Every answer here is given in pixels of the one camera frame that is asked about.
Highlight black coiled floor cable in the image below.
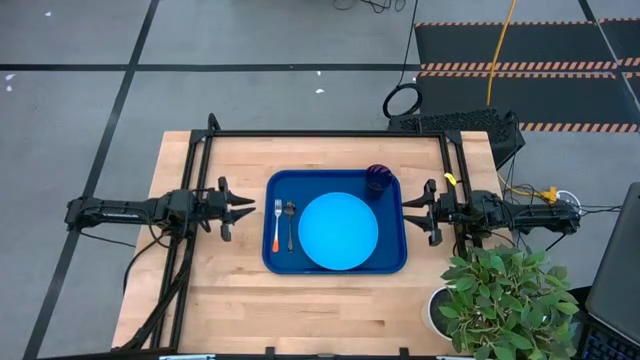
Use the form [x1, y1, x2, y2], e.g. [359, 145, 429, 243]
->
[381, 0, 425, 120]

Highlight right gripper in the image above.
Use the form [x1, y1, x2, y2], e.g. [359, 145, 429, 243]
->
[401, 178, 472, 248]

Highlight white plant pot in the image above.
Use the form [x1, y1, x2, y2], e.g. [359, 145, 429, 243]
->
[420, 285, 454, 342]

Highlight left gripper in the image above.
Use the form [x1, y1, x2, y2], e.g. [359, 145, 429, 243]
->
[198, 175, 257, 243]

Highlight gold metal spoon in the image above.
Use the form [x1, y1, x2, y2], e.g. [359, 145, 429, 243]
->
[283, 200, 298, 254]

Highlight white cable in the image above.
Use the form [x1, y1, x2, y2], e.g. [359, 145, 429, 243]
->
[554, 189, 584, 212]

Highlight black aluminium table frame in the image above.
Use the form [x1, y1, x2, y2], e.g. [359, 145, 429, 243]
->
[118, 112, 474, 352]

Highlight blue plastic tray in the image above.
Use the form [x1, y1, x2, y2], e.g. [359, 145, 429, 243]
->
[261, 168, 409, 277]

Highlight dark grey laptop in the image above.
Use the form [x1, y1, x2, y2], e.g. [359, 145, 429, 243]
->
[578, 181, 640, 360]

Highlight light blue round plate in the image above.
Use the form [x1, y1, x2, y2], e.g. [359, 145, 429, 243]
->
[297, 191, 380, 272]

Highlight purple faceted plastic cup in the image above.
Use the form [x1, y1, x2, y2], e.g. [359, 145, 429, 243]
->
[364, 163, 395, 201]

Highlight black striped floor mat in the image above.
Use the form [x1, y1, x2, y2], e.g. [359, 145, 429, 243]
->
[413, 18, 640, 135]

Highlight fork with orange handle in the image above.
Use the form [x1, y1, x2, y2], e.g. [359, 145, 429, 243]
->
[271, 198, 284, 254]

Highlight yellow cable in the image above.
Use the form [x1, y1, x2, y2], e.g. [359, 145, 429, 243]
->
[486, 0, 518, 108]

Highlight green leafy plant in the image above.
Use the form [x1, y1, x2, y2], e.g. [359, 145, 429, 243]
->
[438, 244, 582, 360]

